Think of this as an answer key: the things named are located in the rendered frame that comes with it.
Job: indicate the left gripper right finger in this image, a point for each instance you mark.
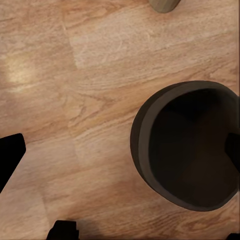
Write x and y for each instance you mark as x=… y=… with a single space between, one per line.
x=232 y=148

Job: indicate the pillar candle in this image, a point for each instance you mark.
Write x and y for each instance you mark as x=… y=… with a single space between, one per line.
x=164 y=6

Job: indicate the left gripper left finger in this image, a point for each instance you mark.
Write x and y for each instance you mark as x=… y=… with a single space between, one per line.
x=12 y=150

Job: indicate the cauldron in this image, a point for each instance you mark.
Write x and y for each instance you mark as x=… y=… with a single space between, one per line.
x=177 y=143

